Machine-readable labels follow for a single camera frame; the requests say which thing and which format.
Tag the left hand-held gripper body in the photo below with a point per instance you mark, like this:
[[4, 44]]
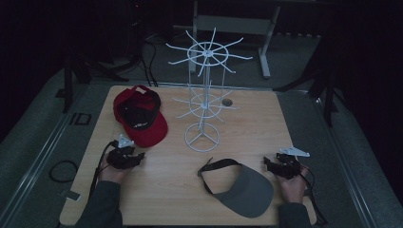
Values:
[[118, 159]]

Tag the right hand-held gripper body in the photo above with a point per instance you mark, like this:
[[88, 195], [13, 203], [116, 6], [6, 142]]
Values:
[[288, 166]]

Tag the red baseball cap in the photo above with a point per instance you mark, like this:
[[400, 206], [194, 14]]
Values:
[[144, 131]]

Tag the grey sun visor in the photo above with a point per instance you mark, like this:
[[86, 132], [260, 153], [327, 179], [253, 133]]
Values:
[[250, 193]]

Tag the person's left hand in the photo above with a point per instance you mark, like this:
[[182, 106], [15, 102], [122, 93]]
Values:
[[112, 174]]

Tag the person's right hand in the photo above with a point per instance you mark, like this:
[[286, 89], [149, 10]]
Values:
[[293, 190]]

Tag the black tripod stand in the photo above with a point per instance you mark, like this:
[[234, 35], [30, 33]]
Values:
[[329, 91], [67, 85]]

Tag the black floor bracket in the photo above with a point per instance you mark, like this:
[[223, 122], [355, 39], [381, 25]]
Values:
[[80, 118]]

